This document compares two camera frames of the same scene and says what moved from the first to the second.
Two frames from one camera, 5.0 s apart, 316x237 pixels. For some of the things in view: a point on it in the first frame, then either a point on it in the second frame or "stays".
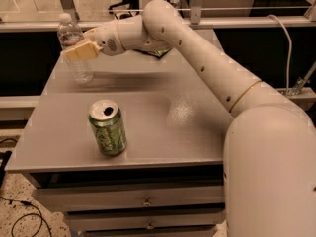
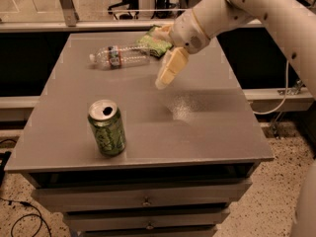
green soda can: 108,122 stays
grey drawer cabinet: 170,182 stays
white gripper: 107,39 to 187,31
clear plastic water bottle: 69,35 to 118,56
